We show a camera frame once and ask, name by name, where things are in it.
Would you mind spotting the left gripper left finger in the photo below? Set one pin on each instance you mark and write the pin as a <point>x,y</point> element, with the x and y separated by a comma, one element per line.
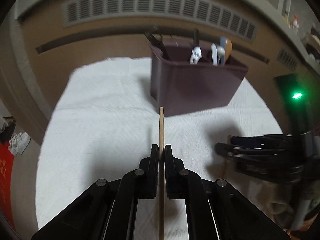
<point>107,209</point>

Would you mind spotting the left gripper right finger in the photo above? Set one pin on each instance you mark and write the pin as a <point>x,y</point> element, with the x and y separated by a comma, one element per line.
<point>215,209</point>

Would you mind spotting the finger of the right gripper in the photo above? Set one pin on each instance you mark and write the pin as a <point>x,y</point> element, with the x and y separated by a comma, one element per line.
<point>224,150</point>

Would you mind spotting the white ceramic spoon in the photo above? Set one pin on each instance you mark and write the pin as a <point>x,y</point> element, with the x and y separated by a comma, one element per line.
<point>214,54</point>

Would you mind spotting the white round-end utensil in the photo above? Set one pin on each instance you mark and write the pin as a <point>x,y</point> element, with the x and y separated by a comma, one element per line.
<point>196,55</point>

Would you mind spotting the brown wooden spoon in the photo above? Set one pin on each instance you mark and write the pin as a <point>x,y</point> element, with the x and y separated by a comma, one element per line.
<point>228,48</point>

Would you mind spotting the black utensils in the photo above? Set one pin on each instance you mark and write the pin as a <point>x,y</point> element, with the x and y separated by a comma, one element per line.
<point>157,42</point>

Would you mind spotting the small steel spoon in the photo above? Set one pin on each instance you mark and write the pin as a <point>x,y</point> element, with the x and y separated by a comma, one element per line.
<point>220,55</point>

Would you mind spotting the gloved right hand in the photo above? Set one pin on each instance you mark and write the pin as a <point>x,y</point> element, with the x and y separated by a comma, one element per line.
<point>293,207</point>

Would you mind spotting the purple plastic utensil holder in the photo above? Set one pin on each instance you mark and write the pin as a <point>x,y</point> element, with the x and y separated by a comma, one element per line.
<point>180,87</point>

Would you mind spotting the white textured cloth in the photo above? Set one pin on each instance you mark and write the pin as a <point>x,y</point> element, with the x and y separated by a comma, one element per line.
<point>105,123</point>

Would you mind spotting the small grey vent grille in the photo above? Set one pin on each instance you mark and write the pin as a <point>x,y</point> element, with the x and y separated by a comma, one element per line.
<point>287,59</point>

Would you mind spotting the white sneaker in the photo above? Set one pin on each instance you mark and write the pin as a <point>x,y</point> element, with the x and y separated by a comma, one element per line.
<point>18,143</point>

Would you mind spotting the orange drink bottle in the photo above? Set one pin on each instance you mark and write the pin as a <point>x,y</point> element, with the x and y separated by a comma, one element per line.
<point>295,25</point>

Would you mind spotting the grey ventilation grille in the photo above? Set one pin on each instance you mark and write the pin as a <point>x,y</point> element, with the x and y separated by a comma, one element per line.
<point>207,12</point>

